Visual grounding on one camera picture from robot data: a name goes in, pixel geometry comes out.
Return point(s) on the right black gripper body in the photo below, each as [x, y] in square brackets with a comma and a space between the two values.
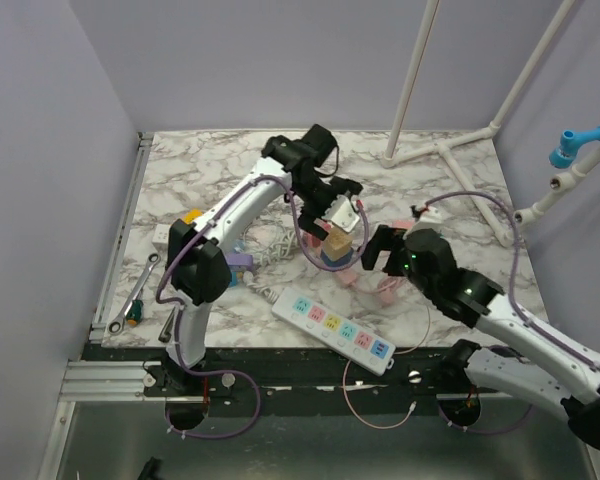
[416, 277]

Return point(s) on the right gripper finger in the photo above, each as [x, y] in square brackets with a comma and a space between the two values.
[381, 241]
[397, 262]

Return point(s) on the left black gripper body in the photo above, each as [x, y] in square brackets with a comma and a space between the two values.
[317, 196]

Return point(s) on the pink round plug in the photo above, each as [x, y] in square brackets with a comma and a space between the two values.
[388, 295]

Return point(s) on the beige cube adapter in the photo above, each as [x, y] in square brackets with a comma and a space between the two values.
[337, 245]

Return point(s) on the white power strip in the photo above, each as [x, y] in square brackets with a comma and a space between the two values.
[339, 333]

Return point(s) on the yellow cube socket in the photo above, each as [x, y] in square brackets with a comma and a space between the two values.
[192, 215]

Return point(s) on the white tiger cube adapter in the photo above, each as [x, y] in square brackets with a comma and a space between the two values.
[161, 236]

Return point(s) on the pink cube socket adapter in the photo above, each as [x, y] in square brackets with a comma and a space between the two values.
[403, 226]

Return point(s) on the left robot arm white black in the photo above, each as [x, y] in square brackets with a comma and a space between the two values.
[197, 272]

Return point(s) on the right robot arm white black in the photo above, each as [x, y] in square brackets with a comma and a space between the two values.
[562, 376]

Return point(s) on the dark blue cube socket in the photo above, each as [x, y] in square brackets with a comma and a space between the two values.
[339, 264]

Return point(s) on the pink flat adapter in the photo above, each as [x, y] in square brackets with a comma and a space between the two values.
[347, 277]

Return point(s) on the purple usb power strip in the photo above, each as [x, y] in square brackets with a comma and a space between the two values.
[239, 262]

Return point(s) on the blue pipe fitting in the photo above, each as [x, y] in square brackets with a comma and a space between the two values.
[570, 143]

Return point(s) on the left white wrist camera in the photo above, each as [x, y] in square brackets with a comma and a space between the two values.
[343, 214]

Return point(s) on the white pvc pipe frame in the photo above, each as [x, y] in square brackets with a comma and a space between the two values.
[518, 73]

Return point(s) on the dark metal t-handle key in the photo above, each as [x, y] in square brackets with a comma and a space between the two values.
[165, 334]

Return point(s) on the ratchet wrench green handle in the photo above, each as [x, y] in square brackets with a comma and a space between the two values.
[116, 326]

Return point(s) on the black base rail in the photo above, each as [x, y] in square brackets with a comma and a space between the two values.
[290, 382]

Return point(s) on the aluminium extrusion rail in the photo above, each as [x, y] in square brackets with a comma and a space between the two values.
[103, 382]

